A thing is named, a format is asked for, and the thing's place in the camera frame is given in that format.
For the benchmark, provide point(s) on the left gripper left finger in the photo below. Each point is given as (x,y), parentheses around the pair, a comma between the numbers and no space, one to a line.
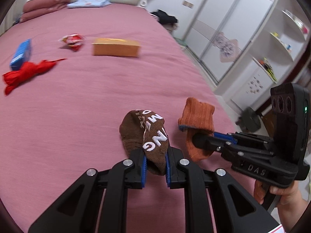
(96,201)

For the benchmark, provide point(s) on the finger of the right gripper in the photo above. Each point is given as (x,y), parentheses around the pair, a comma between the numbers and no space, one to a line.
(208,143)
(226,137)

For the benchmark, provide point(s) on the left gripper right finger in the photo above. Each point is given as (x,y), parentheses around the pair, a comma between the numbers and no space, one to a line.
(214,201)

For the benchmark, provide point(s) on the orange brown sock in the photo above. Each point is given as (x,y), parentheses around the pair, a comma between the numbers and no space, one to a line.
(197,116)

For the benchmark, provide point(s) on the dark brown lettered sock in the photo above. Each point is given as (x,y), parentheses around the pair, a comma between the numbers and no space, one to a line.
(145,129)

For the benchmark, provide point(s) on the brown cardboard box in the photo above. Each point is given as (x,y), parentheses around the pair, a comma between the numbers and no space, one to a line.
(115,47)

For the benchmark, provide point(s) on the red cloth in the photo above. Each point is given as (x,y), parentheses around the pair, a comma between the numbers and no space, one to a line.
(28,71)

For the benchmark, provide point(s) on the red snack wrapper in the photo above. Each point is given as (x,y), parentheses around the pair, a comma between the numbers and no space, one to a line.
(73,41)

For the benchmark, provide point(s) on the blue cardboard box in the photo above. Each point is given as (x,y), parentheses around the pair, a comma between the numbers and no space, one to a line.
(21,55)

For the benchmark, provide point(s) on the person right forearm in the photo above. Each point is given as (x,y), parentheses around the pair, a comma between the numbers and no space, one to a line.
(290,209)

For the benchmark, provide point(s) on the person right hand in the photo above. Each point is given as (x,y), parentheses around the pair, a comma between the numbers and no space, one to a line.
(277,192)

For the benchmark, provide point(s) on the white corner shelf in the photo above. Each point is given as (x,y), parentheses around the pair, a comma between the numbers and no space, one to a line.
(269,58)

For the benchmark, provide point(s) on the white sliding wardrobe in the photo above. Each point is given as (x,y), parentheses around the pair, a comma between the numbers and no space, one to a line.
(221,31)

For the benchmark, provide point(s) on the black clothes pile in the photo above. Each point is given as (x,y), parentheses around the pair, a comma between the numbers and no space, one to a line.
(163,18)

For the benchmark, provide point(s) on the pink bed sheet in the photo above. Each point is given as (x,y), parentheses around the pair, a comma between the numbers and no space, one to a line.
(58,125)

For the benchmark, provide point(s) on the folded light blue blanket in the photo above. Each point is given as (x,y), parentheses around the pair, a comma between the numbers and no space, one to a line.
(88,4)

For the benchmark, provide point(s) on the folded pink quilt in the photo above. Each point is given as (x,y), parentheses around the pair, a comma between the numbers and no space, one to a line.
(36,8)

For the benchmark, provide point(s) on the wall switch plates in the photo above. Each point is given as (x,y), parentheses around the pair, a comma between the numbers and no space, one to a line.
(187,4)

